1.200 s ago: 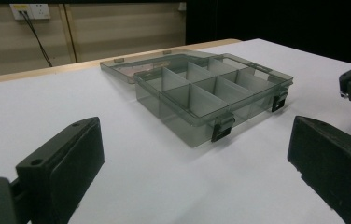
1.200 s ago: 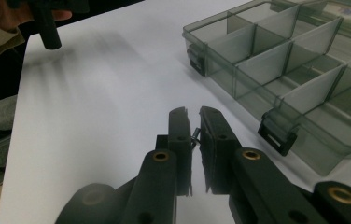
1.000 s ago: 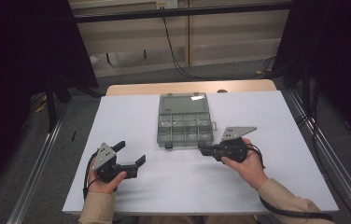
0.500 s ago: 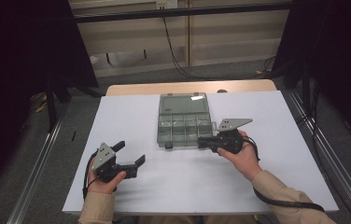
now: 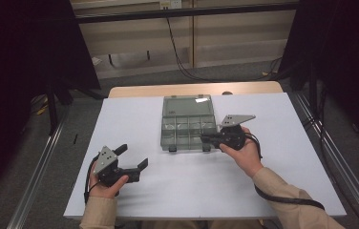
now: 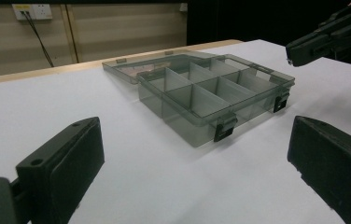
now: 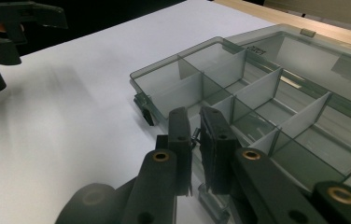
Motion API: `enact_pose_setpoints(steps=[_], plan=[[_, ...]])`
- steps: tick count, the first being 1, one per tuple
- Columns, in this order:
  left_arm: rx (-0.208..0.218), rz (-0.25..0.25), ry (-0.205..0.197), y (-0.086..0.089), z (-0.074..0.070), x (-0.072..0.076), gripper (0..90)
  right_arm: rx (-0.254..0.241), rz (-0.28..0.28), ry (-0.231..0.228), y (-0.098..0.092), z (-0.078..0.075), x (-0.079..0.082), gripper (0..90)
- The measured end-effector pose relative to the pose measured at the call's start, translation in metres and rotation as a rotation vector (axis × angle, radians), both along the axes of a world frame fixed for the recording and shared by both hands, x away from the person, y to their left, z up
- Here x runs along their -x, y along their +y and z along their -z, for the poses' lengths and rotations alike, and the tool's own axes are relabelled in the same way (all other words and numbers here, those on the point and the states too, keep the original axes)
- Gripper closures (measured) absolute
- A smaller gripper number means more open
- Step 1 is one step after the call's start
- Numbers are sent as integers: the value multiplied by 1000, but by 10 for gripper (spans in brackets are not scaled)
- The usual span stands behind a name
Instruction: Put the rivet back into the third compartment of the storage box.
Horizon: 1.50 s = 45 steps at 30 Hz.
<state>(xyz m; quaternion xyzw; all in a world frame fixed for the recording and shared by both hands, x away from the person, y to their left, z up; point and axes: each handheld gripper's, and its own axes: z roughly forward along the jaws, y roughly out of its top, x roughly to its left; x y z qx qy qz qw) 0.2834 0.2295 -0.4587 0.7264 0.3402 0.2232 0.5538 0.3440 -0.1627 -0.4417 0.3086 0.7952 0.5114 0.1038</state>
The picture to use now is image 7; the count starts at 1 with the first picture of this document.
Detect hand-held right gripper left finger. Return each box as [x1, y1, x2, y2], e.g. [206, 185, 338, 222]
[156, 106, 193, 198]

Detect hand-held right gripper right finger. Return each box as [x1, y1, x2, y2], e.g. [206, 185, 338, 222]
[199, 105, 240, 196]

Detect grey transparent compartment box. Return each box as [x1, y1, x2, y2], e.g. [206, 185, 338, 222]
[129, 23, 351, 224]

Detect black curtain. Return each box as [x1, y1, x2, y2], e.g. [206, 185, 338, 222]
[0, 0, 187, 57]

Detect white board sheet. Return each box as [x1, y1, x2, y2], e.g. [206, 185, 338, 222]
[0, 0, 275, 224]

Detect wooden table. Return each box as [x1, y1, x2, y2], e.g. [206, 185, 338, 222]
[214, 0, 351, 52]

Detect beige desk with panels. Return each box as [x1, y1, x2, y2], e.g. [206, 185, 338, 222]
[262, 0, 351, 35]

